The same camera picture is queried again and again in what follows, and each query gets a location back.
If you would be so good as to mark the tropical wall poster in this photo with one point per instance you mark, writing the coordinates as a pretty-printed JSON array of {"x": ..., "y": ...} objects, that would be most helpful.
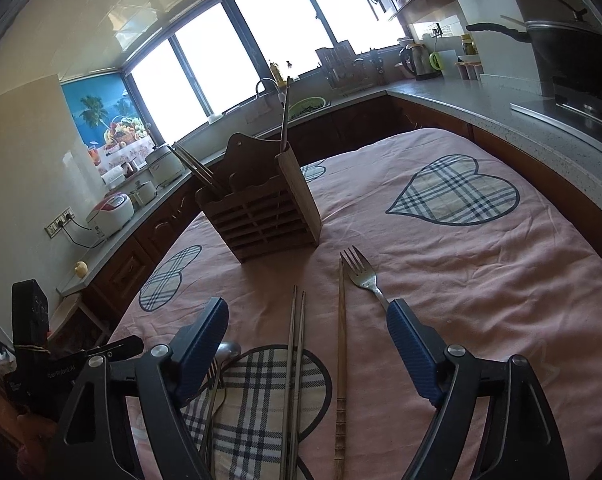
[{"x": 111, "y": 125}]

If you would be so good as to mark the carved light wooden chopstick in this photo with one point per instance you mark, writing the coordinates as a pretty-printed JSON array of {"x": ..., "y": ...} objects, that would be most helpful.
[{"x": 341, "y": 360}]

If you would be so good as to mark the green cup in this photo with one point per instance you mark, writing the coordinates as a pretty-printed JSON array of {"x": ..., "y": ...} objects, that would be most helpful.
[{"x": 435, "y": 60}]

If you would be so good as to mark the dark brown chopstick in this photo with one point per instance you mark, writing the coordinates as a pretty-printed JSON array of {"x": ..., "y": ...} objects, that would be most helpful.
[
  {"x": 201, "y": 164},
  {"x": 193, "y": 166}
]

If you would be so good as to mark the gas stove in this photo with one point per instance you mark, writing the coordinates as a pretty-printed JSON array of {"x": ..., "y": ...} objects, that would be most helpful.
[{"x": 576, "y": 110}]

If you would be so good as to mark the grey kitchen countertop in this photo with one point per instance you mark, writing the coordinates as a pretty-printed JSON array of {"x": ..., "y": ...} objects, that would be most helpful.
[{"x": 481, "y": 105}]

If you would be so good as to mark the metal chopstick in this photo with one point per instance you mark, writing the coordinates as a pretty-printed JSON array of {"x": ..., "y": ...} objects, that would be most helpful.
[
  {"x": 299, "y": 380},
  {"x": 290, "y": 370}
]

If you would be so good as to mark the chrome sink faucet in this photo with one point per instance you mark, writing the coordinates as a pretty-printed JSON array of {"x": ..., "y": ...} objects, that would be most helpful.
[{"x": 266, "y": 84}]

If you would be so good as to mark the steel electric kettle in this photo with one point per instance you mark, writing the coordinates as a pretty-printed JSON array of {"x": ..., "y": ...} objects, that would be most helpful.
[{"x": 413, "y": 60}]

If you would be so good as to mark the row of spice jars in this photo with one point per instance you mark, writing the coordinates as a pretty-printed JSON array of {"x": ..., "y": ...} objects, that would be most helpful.
[{"x": 468, "y": 67}]

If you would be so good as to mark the dish drying rack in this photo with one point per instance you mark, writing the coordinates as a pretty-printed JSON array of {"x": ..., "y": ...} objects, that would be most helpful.
[{"x": 333, "y": 65}]

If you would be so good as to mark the glass jar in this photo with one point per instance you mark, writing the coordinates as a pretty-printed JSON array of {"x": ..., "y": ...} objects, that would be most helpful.
[{"x": 467, "y": 45}]

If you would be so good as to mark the white electric cooker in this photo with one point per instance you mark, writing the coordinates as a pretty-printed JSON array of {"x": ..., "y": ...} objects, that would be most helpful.
[{"x": 163, "y": 162}]

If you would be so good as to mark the wall power outlet strip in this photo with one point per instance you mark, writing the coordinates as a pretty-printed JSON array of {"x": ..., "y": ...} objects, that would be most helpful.
[{"x": 60, "y": 222}]

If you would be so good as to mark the person's left hand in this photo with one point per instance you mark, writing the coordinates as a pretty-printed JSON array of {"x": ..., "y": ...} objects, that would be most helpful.
[{"x": 33, "y": 430}]

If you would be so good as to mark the small yellow fruit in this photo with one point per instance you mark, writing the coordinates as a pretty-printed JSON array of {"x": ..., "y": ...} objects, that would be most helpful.
[{"x": 81, "y": 267}]

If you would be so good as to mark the white and pink rice cooker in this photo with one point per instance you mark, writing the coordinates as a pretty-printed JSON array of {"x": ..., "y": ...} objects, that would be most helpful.
[{"x": 111, "y": 212}]

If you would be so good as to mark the wooden base cabinets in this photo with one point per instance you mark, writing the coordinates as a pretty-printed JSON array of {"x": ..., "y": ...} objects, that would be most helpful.
[{"x": 156, "y": 230}]

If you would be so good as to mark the small white pot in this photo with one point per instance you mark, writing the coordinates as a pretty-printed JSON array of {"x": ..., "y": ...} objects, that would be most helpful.
[{"x": 143, "y": 192}]

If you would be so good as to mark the metal spoon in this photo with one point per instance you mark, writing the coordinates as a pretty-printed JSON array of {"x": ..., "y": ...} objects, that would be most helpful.
[{"x": 228, "y": 349}]

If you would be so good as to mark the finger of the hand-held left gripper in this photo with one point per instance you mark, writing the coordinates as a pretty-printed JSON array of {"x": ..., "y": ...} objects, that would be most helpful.
[{"x": 126, "y": 346}]

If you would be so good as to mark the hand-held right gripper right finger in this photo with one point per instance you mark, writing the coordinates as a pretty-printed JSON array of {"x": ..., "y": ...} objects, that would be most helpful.
[{"x": 413, "y": 350}]

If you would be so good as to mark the yellow bottle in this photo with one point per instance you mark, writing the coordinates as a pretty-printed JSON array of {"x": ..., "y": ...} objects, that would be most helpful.
[{"x": 277, "y": 72}]

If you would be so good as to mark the black wok with lid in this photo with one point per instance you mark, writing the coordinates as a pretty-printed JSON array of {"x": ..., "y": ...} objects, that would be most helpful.
[{"x": 566, "y": 55}]

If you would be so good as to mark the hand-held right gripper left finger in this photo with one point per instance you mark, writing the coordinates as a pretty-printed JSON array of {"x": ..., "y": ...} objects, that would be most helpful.
[{"x": 203, "y": 350}]

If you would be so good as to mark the wooden utensil holder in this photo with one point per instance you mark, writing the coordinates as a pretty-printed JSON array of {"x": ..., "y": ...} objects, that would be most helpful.
[{"x": 261, "y": 220}]

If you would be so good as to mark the large kitchen window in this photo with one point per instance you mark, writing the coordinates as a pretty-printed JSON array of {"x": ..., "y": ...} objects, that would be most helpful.
[{"x": 231, "y": 50}]

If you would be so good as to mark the pink heart-print tablecloth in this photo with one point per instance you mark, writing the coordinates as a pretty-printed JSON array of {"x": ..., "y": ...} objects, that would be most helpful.
[{"x": 431, "y": 285}]

